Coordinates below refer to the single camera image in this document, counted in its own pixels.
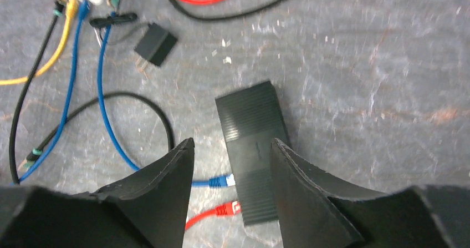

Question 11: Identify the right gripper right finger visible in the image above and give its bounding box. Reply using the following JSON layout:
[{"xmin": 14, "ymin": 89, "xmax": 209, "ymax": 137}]
[{"xmin": 270, "ymin": 139, "xmax": 469, "ymax": 247}]

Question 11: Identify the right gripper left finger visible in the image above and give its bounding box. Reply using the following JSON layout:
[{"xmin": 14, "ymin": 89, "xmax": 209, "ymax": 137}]
[{"xmin": 1, "ymin": 138, "xmax": 195, "ymax": 247}]

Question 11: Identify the blue ethernet cable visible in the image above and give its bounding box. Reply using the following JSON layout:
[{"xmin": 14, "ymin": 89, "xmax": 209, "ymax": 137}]
[
  {"xmin": 96, "ymin": 13, "xmax": 237, "ymax": 189},
  {"xmin": 18, "ymin": 0, "xmax": 91, "ymax": 184}
]

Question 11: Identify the black power adapter with cord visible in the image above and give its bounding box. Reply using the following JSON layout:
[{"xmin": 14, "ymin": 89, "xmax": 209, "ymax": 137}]
[{"xmin": 89, "ymin": 12, "xmax": 178, "ymax": 73}]

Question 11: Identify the black cable loop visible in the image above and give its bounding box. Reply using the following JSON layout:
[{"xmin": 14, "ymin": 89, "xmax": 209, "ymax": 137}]
[{"xmin": 106, "ymin": 0, "xmax": 309, "ymax": 23}]

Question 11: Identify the long black cable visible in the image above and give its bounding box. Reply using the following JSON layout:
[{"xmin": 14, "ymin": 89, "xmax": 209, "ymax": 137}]
[{"xmin": 8, "ymin": 0, "xmax": 176, "ymax": 185}]

